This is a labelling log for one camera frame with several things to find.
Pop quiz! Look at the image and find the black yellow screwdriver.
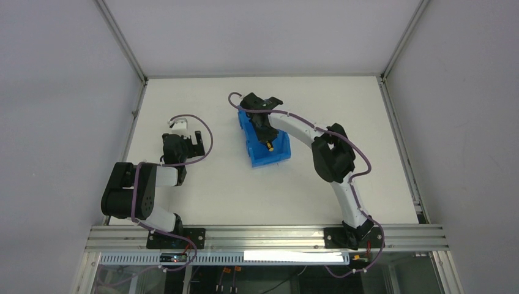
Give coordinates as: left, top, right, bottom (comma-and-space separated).
264, 141, 274, 152

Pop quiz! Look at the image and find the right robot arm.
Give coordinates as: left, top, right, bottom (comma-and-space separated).
236, 92, 375, 249

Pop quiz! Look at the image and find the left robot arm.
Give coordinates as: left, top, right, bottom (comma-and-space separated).
100, 130, 206, 235

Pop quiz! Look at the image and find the blue plastic bin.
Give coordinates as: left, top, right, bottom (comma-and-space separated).
237, 110, 291, 168

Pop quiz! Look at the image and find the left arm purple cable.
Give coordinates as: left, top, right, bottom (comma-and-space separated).
129, 114, 214, 272

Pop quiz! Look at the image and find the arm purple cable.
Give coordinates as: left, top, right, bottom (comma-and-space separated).
228, 91, 386, 279
129, 114, 214, 272

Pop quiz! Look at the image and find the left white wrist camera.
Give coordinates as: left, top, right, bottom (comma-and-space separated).
168, 118, 189, 137

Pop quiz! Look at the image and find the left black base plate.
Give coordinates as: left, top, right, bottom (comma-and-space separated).
146, 227, 206, 250

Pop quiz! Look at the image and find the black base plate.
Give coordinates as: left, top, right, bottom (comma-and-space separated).
146, 227, 206, 250
323, 227, 382, 250

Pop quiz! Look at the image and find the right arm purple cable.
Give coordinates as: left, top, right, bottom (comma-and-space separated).
228, 91, 386, 279

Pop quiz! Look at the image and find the aluminium front rail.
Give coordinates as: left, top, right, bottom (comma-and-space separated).
85, 224, 449, 252

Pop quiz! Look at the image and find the white slotted cable duct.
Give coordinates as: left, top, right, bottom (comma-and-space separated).
100, 251, 350, 266

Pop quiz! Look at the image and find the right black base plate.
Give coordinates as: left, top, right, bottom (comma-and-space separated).
323, 227, 382, 250

